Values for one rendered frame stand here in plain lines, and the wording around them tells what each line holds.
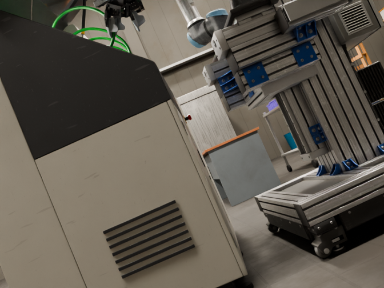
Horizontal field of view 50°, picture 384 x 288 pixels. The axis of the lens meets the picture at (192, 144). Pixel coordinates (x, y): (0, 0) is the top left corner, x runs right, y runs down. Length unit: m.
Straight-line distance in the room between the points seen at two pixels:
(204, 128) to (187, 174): 7.56
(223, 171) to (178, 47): 6.95
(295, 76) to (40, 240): 1.26
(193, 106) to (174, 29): 2.77
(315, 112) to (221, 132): 7.23
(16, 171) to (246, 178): 3.10
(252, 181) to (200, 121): 4.80
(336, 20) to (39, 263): 1.64
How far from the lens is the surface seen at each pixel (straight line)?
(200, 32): 2.36
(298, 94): 2.00
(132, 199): 1.58
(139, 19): 2.01
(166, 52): 10.95
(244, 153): 4.46
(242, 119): 10.70
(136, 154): 1.57
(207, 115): 9.14
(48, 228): 1.69
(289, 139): 10.45
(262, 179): 4.48
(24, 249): 1.74
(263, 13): 1.81
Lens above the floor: 0.50
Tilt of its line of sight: 4 degrees up
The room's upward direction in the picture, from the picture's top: 24 degrees counter-clockwise
